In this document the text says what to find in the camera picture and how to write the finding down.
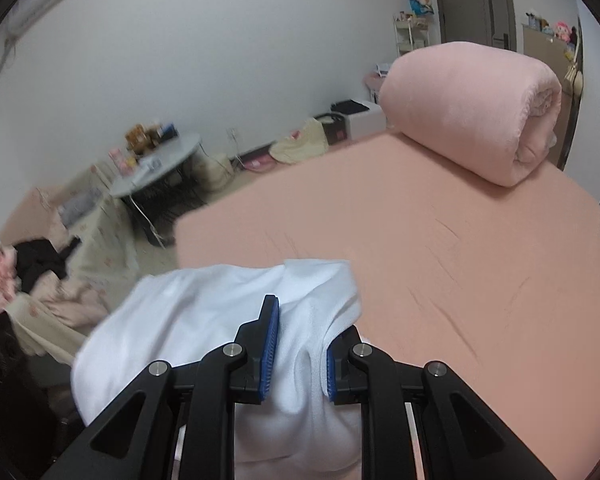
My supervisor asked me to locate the white navy-trimmed shirt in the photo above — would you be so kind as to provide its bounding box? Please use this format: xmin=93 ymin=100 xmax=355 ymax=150
xmin=71 ymin=259 xmax=362 ymax=479

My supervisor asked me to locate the beige floor bedding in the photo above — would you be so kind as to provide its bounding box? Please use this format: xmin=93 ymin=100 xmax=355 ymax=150
xmin=0 ymin=162 xmax=176 ymax=365

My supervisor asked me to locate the pink bed sheet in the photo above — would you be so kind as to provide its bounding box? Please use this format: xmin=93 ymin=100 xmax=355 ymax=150
xmin=175 ymin=133 xmax=600 ymax=479

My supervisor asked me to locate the black clothing on floor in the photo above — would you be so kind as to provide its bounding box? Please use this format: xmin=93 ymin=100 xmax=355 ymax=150
xmin=14 ymin=236 xmax=82 ymax=294

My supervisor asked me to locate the round grey side table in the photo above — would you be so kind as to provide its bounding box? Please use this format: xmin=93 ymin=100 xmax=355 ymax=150
xmin=109 ymin=133 xmax=204 ymax=248

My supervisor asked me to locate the rolled pink quilt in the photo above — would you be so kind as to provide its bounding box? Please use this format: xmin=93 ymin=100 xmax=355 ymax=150
xmin=379 ymin=41 xmax=562 ymax=188

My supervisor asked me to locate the cream floor cushion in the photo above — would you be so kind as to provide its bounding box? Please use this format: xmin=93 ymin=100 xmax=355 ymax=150
xmin=268 ymin=118 xmax=329 ymax=165

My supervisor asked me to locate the white storage box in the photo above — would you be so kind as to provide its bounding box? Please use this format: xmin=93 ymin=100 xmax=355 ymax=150
xmin=330 ymin=100 xmax=387 ymax=141

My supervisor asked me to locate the wooden cabinet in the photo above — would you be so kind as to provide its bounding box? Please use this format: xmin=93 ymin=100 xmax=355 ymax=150
xmin=522 ymin=25 xmax=583 ymax=170

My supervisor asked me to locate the grey room door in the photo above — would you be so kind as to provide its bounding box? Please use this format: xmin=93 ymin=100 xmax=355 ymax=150
xmin=437 ymin=0 xmax=517 ymax=51

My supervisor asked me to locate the white wire shelf rack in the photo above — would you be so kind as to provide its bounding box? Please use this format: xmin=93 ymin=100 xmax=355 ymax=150
xmin=393 ymin=12 xmax=430 ymax=56

